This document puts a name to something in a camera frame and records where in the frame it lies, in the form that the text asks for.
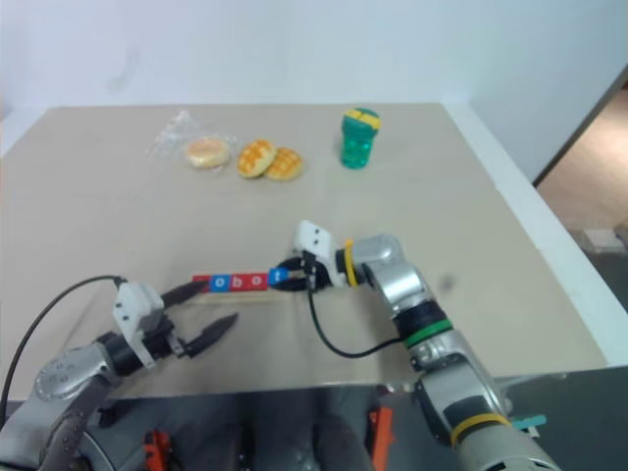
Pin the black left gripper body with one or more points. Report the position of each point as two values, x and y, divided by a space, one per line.
162 334

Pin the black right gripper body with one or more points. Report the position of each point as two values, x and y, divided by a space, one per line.
315 275

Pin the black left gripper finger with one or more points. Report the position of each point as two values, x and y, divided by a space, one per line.
211 334
181 295

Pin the blue letter t block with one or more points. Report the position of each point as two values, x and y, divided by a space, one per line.
277 276

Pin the red letter b block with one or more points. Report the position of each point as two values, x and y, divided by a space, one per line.
238 281

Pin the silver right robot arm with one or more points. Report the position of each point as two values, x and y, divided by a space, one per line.
392 275

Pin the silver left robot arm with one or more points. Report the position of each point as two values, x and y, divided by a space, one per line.
59 378

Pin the red letter r block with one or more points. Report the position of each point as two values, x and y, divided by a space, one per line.
205 281

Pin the red letter o block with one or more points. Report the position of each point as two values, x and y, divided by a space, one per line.
256 280

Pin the blue letter o block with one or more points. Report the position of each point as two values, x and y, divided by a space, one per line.
219 282

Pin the row of letter blocks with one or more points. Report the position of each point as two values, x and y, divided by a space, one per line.
235 295

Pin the crosshatched pineapple bun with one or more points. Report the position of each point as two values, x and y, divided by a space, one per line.
255 159
287 164

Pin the orange plastic part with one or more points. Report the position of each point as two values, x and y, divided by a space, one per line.
158 449
380 432

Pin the green bottle with yellow-green lid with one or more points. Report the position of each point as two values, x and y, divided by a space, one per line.
360 142

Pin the round pale bread bun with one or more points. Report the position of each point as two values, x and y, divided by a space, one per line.
206 153

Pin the bun in clear wrapper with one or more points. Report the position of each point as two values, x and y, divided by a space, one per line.
172 132

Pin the teal plastic clip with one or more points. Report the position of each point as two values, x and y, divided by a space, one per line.
532 422

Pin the small white box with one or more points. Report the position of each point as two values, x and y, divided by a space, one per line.
601 240

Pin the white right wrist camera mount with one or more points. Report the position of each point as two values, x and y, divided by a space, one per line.
314 240

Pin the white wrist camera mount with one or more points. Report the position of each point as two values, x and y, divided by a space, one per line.
314 240
132 304

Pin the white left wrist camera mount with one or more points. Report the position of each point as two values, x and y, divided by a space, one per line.
132 304

